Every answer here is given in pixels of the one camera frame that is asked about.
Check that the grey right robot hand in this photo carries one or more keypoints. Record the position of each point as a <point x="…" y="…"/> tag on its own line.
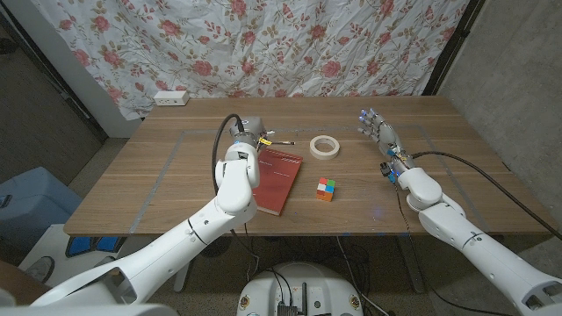
<point x="386" y="136"/>

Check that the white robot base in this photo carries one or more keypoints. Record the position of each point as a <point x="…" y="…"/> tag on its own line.
<point x="303" y="281"/>

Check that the blue plastic bin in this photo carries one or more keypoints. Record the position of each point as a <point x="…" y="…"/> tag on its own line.
<point x="35" y="202"/>

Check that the white table leg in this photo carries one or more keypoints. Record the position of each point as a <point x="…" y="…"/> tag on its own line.
<point x="181" y="281"/>

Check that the black backdrop stand pole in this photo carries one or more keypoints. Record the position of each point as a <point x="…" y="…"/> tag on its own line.
<point x="452" y="48"/>

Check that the floral backdrop cloth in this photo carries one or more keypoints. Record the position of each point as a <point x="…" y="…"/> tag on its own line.
<point x="263" y="44"/>

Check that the black mechanical pencil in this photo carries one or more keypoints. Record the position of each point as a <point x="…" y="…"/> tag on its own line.
<point x="283" y="142"/>

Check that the red hardcover notebook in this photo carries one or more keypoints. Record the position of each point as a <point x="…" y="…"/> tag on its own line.
<point x="281" y="184"/>

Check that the multicoloured Rubik's cube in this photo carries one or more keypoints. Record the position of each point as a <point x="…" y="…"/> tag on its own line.
<point x="325" y="190"/>

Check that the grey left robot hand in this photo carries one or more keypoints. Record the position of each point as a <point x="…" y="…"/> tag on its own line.
<point x="249" y="131"/>

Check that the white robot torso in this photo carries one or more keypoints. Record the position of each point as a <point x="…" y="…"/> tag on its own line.
<point x="88" y="310"/>

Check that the black round floor object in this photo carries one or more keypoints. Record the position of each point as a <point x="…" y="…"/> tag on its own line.
<point x="219" y="249"/>

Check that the grey table leg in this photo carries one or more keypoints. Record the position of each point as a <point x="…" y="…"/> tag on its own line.
<point x="412" y="267"/>

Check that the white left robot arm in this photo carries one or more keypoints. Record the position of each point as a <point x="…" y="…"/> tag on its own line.
<point x="175" y="250"/>

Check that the person's bare leg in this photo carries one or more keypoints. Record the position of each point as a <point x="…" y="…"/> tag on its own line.
<point x="17" y="285"/>

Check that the grey sneaker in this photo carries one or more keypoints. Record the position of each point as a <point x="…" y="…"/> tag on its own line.
<point x="40" y="268"/>

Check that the white power strip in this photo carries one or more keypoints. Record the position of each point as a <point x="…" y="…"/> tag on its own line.
<point x="171" y="98"/>

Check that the blue black foot pedal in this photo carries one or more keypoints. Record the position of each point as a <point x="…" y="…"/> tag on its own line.
<point x="88" y="246"/>

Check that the white floor board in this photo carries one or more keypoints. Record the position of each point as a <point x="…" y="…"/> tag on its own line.
<point x="57" y="241"/>

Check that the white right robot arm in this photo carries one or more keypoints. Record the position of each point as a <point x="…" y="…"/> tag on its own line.
<point x="474" y="246"/>

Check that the beige masking tape roll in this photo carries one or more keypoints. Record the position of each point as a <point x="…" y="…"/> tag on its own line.
<point x="312" y="149"/>

